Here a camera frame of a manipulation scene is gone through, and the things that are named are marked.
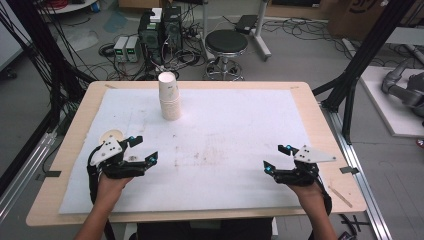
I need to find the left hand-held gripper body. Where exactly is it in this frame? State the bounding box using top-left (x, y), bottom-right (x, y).
top-left (89, 137), bottom-right (148, 180)

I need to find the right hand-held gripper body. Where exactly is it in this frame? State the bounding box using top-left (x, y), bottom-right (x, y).
top-left (273, 144), bottom-right (338, 187)

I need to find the stack of white paper cups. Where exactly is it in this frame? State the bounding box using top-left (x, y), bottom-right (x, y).
top-left (157, 71), bottom-right (183, 122)

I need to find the person's right hand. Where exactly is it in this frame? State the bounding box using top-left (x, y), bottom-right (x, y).
top-left (287, 181), bottom-right (324, 208)

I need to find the person's left hand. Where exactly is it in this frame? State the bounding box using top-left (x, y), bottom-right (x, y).
top-left (96, 172), bottom-right (134, 203)

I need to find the thin wooden stick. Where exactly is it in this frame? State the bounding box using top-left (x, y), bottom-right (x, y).
top-left (328, 185), bottom-right (354, 209)

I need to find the white foam mat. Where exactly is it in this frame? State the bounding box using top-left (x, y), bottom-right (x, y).
top-left (58, 88), bottom-right (313, 215)

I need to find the person's dark clothing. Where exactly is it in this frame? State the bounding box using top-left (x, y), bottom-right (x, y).
top-left (135, 217), bottom-right (275, 240)

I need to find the grey bench power supply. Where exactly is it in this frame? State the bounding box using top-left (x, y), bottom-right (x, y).
top-left (113, 35), bottom-right (130, 64)
top-left (125, 35), bottom-right (141, 64)

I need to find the white platform board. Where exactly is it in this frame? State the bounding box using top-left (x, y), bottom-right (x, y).
top-left (359, 64), bottom-right (424, 139)

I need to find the black computer tower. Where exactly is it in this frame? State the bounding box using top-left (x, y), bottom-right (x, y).
top-left (137, 8), bottom-right (165, 65)
top-left (162, 5), bottom-right (184, 52)

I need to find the black round stool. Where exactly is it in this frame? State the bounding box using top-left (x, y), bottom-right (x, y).
top-left (203, 29), bottom-right (250, 82)

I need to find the black flat device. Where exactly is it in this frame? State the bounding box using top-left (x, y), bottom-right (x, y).
top-left (234, 14), bottom-right (260, 36)

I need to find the white round table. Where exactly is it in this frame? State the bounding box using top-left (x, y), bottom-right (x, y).
top-left (37, 0), bottom-right (98, 15)

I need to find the brown cardboard box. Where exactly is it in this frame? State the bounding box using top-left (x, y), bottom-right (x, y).
top-left (327, 0), bottom-right (418, 42)

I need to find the aluminium floor rail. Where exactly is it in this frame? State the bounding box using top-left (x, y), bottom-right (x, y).
top-left (0, 131), bottom-right (58, 222)
top-left (320, 102), bottom-right (394, 240)

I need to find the black metal frame post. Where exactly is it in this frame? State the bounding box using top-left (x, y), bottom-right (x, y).
top-left (6, 0), bottom-right (96, 134)
top-left (312, 0), bottom-right (419, 145)

